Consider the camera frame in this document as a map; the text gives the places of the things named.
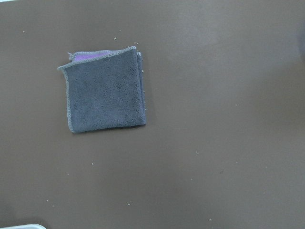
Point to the grey folded cloth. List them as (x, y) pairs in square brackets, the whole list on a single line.
[(104, 90)]

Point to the cream rabbit tray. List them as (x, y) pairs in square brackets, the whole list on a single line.
[(26, 226)]

